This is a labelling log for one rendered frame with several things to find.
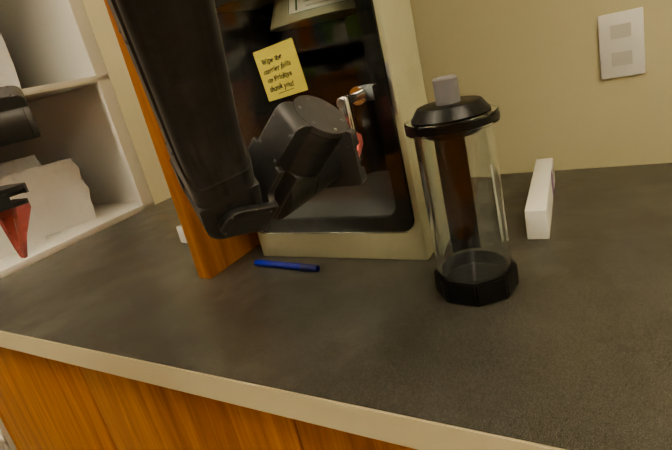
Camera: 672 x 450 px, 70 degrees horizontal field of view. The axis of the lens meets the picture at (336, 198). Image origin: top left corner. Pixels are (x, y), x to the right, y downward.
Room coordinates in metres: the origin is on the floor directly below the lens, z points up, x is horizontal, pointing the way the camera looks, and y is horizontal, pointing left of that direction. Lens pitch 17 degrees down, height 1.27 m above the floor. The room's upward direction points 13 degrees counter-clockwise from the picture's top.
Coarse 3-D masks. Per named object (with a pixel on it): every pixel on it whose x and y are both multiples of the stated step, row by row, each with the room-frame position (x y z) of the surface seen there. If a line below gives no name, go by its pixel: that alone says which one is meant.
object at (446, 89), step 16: (432, 80) 0.56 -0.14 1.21; (448, 80) 0.54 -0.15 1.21; (448, 96) 0.54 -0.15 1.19; (464, 96) 0.57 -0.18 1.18; (480, 96) 0.54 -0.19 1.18; (416, 112) 0.55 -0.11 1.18; (432, 112) 0.52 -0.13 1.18; (448, 112) 0.51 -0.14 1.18; (464, 112) 0.51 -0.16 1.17; (480, 112) 0.51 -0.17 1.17
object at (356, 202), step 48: (240, 0) 0.76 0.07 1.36; (288, 0) 0.72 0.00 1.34; (336, 0) 0.68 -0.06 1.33; (240, 48) 0.77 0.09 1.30; (336, 48) 0.68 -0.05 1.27; (240, 96) 0.79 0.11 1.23; (288, 96) 0.74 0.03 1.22; (336, 96) 0.69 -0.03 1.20; (384, 96) 0.65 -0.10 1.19; (384, 144) 0.66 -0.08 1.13; (336, 192) 0.71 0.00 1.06; (384, 192) 0.67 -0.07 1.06
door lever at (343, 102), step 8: (352, 88) 0.68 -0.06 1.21; (360, 88) 0.67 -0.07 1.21; (344, 96) 0.63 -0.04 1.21; (352, 96) 0.65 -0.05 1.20; (360, 96) 0.67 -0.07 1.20; (344, 104) 0.63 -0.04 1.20; (360, 104) 0.67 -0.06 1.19; (344, 112) 0.63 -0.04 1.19; (352, 112) 0.64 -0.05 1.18; (352, 120) 0.63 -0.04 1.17; (352, 128) 0.63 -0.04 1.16; (360, 160) 0.63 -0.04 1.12
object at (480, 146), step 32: (416, 128) 0.52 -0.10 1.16; (480, 128) 0.50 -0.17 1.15; (448, 160) 0.51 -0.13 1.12; (480, 160) 0.51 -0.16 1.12; (448, 192) 0.51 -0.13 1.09; (480, 192) 0.51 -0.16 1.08; (448, 224) 0.52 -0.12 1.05; (480, 224) 0.51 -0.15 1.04; (448, 256) 0.52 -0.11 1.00; (480, 256) 0.51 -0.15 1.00
